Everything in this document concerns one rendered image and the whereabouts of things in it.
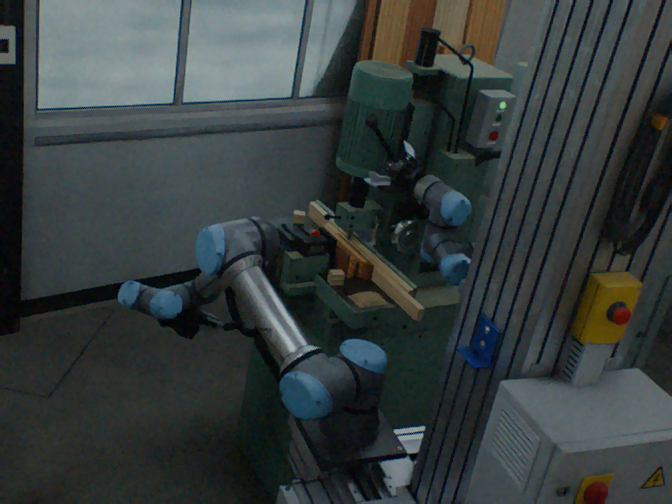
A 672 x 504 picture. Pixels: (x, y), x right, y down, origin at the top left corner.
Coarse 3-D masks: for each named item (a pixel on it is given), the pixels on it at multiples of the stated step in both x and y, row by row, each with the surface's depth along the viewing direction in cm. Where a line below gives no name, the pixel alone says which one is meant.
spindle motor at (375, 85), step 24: (360, 72) 249; (384, 72) 251; (408, 72) 256; (360, 96) 251; (384, 96) 249; (408, 96) 254; (360, 120) 253; (384, 120) 252; (360, 144) 256; (360, 168) 259
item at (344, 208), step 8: (368, 200) 279; (336, 208) 274; (344, 208) 270; (352, 208) 271; (360, 208) 272; (368, 208) 273; (376, 208) 275; (344, 216) 270; (352, 216) 270; (360, 216) 272; (368, 216) 273; (336, 224) 275; (344, 224) 271; (352, 224) 272; (360, 224) 273; (368, 224) 275
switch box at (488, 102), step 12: (480, 96) 260; (492, 96) 257; (504, 96) 260; (480, 108) 261; (492, 108) 259; (504, 108) 261; (480, 120) 261; (492, 120) 261; (504, 120) 264; (468, 132) 266; (480, 132) 262; (504, 132) 266; (480, 144) 264; (492, 144) 266
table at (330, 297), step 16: (272, 224) 291; (288, 224) 293; (304, 224) 295; (288, 288) 262; (304, 288) 264; (320, 288) 264; (336, 288) 260; (352, 288) 261; (368, 288) 263; (336, 304) 257; (352, 304) 253; (384, 304) 256; (352, 320) 251; (368, 320) 253; (384, 320) 257; (400, 320) 261
